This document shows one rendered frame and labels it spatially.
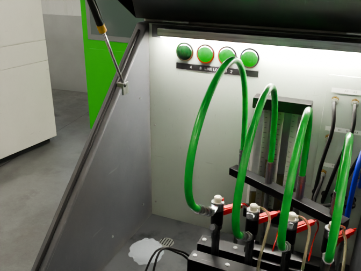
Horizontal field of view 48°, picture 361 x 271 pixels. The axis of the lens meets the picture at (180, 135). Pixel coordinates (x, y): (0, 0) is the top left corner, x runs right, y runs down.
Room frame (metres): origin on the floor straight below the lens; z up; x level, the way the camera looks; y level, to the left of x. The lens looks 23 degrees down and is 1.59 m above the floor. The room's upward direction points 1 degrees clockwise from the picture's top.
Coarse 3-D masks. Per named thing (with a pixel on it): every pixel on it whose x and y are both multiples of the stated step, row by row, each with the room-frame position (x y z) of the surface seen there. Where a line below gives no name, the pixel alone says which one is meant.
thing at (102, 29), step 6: (90, 0) 0.91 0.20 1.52; (90, 6) 0.92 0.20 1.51; (96, 6) 0.92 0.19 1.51; (96, 12) 0.92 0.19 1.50; (96, 18) 0.93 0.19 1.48; (102, 18) 0.94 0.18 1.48; (96, 24) 0.94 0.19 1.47; (102, 24) 0.93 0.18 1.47; (102, 30) 0.94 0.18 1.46; (108, 42) 0.96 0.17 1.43; (108, 48) 0.96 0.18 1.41; (114, 60) 0.98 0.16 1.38; (120, 78) 1.00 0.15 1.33; (120, 84) 1.00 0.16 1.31; (126, 84) 1.01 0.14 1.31; (126, 90) 1.01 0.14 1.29
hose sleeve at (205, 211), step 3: (198, 204) 0.65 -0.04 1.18; (201, 207) 0.65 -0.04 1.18; (204, 207) 0.67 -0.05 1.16; (207, 207) 0.69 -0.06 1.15; (201, 210) 0.64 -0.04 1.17; (204, 210) 0.66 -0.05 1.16; (207, 210) 0.68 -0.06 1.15; (210, 210) 0.69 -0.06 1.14; (198, 213) 0.64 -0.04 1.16; (201, 213) 0.65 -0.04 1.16; (204, 213) 0.67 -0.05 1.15; (207, 213) 0.68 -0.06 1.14; (210, 213) 0.69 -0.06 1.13
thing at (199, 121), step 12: (228, 60) 0.77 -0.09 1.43; (240, 60) 0.84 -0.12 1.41; (216, 72) 0.73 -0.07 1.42; (240, 72) 0.88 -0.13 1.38; (216, 84) 0.70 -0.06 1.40; (204, 96) 0.68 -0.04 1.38; (204, 108) 0.65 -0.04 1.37; (192, 132) 0.63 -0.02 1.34; (192, 144) 0.61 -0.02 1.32; (192, 156) 0.61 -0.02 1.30; (192, 168) 0.60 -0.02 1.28; (192, 204) 0.61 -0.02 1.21
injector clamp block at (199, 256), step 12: (204, 240) 0.80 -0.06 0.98; (192, 252) 0.76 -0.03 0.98; (204, 252) 0.79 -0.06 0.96; (228, 252) 0.76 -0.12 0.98; (240, 252) 0.76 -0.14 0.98; (192, 264) 0.73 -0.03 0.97; (204, 264) 0.72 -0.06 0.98; (216, 264) 0.72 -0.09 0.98; (228, 264) 0.72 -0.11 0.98; (240, 264) 0.72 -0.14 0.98; (252, 264) 0.74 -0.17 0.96; (264, 264) 0.73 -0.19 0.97; (276, 264) 0.72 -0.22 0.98
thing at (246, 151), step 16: (272, 96) 0.83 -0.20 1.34; (256, 112) 0.68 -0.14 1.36; (272, 112) 0.86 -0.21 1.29; (256, 128) 0.66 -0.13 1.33; (272, 128) 0.87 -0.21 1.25; (272, 144) 0.87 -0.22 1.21; (272, 160) 0.87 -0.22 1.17; (240, 176) 0.60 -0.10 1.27; (272, 176) 0.87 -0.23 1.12; (240, 192) 0.59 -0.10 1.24; (240, 208) 0.59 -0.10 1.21; (240, 240) 0.62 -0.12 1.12
